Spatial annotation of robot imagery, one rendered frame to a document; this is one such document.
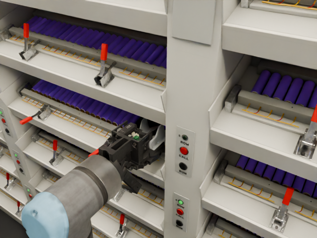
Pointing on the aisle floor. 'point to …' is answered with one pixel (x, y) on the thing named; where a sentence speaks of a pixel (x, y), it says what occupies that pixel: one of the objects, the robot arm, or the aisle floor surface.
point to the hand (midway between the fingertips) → (160, 132)
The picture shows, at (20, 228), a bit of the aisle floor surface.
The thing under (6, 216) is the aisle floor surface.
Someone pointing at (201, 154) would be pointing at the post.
